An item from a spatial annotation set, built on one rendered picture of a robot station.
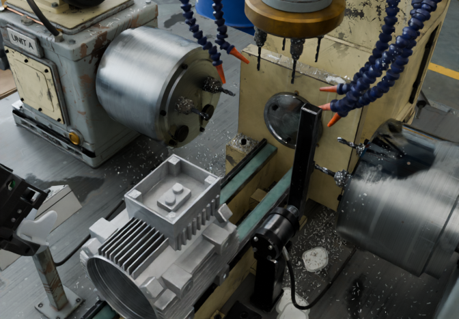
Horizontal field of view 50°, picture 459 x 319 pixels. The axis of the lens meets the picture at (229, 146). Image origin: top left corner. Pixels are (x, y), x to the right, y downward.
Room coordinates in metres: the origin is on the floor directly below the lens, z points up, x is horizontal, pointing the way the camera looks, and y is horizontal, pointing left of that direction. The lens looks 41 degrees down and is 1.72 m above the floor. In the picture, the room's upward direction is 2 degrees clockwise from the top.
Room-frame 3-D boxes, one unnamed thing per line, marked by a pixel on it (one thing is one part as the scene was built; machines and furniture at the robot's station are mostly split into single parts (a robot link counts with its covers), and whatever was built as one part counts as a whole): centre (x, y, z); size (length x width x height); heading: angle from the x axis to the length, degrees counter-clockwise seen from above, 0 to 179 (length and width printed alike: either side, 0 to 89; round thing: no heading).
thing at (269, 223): (0.70, -0.22, 0.92); 0.45 x 0.13 x 0.24; 146
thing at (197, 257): (0.52, 0.11, 1.01); 0.20 x 0.19 x 0.19; 146
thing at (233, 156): (0.93, -0.03, 0.86); 0.07 x 0.06 x 0.12; 56
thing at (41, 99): (1.14, 0.41, 0.99); 0.35 x 0.31 x 0.37; 56
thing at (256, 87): (0.94, -0.17, 0.97); 0.30 x 0.11 x 0.34; 56
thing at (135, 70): (1.01, 0.21, 1.04); 0.37 x 0.25 x 0.25; 56
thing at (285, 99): (0.89, -0.14, 1.01); 0.15 x 0.02 x 0.15; 56
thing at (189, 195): (0.55, 0.09, 1.11); 0.12 x 0.11 x 0.07; 146
